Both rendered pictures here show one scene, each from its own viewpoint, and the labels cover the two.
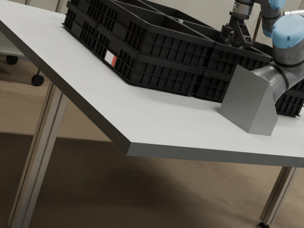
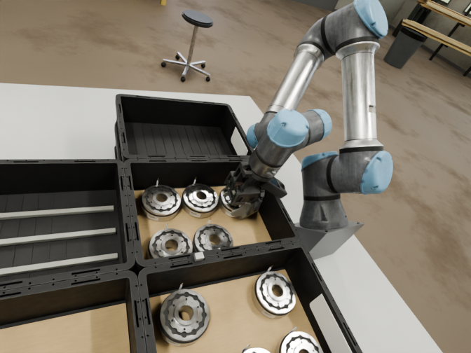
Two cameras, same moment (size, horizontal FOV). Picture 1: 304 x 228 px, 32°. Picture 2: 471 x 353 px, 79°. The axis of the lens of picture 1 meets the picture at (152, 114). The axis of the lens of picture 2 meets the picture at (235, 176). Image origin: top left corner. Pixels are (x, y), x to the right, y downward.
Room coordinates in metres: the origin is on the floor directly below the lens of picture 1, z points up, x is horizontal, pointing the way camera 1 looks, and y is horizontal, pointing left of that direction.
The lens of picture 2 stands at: (2.25, 0.34, 1.47)
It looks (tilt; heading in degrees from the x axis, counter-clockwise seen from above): 42 degrees down; 267
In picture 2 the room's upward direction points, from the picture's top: 24 degrees clockwise
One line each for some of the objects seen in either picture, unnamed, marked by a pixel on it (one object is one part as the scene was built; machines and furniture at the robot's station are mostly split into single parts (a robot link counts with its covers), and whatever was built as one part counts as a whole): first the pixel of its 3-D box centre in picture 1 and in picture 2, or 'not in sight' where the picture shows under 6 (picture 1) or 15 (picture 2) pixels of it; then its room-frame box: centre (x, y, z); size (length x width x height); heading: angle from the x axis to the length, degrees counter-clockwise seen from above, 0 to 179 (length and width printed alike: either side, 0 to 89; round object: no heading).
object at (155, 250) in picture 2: not in sight; (171, 246); (2.30, -0.03, 0.86); 0.10 x 0.10 x 0.01
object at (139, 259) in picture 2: (216, 38); (212, 202); (2.25, -0.15, 0.92); 0.40 x 0.30 x 0.02; 34
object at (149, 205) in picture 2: not in sight; (161, 199); (2.38, -0.15, 0.86); 0.10 x 0.10 x 0.01
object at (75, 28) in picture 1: (106, 31); not in sight; (2.42, 0.32, 0.76); 0.40 x 0.30 x 0.12; 34
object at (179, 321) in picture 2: not in sight; (185, 313); (2.21, 0.10, 0.86); 0.05 x 0.05 x 0.01
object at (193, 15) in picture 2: not in sight; (190, 45); (3.09, -2.61, 0.29); 0.54 x 0.52 x 0.57; 119
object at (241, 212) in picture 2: not in sight; (240, 211); (2.17, -0.19, 0.88); 0.06 x 0.03 x 0.09; 34
